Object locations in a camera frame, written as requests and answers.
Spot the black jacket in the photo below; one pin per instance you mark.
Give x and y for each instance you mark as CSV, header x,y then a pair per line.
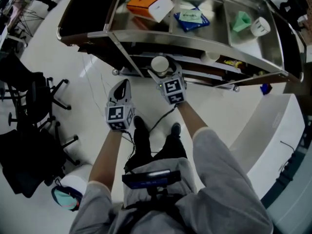
x,y
293,8

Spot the yellow snack packet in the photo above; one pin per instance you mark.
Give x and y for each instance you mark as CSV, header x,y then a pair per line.
x,y
232,63

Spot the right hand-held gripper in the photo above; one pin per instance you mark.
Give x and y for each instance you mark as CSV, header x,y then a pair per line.
x,y
174,89

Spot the orange box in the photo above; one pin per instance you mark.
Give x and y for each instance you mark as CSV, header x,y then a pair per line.
x,y
140,4

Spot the white bathtub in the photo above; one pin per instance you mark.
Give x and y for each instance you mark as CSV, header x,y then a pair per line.
x,y
273,135

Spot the person's shoe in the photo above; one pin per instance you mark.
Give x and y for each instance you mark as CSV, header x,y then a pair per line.
x,y
139,124
176,129

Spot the white striped mug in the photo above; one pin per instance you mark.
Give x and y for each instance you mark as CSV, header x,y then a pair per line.
x,y
260,27

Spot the person's left shoe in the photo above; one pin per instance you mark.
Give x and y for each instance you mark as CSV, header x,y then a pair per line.
x,y
139,124

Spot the person's grey shirt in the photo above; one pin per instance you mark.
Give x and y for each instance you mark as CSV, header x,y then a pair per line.
x,y
224,184

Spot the person's right shoe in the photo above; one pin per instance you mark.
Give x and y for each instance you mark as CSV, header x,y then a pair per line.
x,y
176,129

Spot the black bathtub faucet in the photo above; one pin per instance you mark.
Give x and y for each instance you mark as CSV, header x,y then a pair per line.
x,y
287,145

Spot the blue floor object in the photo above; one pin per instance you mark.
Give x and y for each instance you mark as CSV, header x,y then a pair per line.
x,y
265,89

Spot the person's right forearm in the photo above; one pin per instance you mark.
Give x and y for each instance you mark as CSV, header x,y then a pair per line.
x,y
190,118

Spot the white cup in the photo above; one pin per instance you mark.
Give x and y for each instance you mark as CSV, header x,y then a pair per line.
x,y
210,56
159,64

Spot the black chest harness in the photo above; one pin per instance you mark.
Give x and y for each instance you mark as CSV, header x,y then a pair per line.
x,y
153,206

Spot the person's black trousers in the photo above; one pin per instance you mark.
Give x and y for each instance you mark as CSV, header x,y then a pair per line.
x,y
170,147

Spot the pale green sachet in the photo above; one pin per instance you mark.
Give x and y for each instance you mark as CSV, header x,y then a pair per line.
x,y
191,16

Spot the blue packet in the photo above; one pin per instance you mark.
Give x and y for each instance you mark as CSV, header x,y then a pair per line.
x,y
192,26

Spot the steel shelf cart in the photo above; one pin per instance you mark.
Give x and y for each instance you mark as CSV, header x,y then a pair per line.
x,y
195,39

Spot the teal backpack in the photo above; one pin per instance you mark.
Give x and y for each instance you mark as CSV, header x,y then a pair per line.
x,y
64,199

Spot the black chest-mounted device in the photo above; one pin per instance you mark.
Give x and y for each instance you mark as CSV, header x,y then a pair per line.
x,y
151,179

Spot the black office chair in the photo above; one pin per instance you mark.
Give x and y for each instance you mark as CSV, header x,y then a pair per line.
x,y
22,82
29,160

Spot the person's left forearm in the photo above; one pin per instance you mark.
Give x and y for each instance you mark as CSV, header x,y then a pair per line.
x,y
107,160

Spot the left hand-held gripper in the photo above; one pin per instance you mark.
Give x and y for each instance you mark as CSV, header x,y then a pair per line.
x,y
119,116

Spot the green paper cup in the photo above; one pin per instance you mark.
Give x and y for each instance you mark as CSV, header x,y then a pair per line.
x,y
240,22

